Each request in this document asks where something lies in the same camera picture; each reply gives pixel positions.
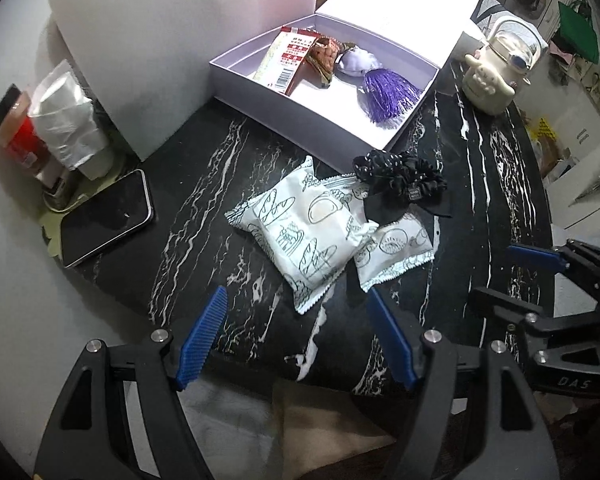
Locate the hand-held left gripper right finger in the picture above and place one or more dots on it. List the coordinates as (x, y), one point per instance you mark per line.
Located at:
(392, 340)

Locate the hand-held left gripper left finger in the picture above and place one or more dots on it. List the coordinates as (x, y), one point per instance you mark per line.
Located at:
(202, 340)

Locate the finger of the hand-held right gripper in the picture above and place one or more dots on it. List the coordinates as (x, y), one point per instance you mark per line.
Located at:
(500, 302)
(535, 257)

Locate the small white bread-print packet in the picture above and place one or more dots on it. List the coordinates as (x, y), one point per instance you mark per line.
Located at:
(395, 250)

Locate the large white bread-print packet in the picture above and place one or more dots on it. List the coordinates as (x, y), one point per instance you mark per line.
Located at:
(300, 230)

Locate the black dotted scrunchie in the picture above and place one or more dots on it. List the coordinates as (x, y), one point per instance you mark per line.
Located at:
(400, 175)

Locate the purple tasselled sachet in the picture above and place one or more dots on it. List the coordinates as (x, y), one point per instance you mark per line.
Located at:
(390, 90)

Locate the white gift box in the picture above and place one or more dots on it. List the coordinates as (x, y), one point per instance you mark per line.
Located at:
(330, 105)

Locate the brown gold snack packet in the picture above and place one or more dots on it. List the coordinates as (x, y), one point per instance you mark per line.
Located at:
(322, 57)

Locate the red white snack packet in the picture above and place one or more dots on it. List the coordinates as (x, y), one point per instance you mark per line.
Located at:
(285, 60)

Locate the white cabinet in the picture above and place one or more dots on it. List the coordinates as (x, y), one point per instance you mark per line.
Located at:
(585, 185)

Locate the brown fleece cloth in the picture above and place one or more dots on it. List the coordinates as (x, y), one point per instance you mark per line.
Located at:
(320, 420)

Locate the black smartphone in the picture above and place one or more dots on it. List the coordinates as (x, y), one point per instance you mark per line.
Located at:
(105, 220)

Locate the cream cartoon kettle bottle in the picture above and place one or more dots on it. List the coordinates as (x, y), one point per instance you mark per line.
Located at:
(485, 85)

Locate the green bag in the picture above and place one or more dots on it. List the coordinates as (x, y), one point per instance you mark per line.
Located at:
(577, 35)

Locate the chair with grey cushion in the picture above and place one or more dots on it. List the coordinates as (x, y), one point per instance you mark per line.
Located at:
(487, 7)

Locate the red black-lid spice jar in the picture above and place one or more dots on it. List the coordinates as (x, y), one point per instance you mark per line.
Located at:
(20, 145)

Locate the white foam board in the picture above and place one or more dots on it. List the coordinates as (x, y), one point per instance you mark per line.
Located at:
(155, 35)

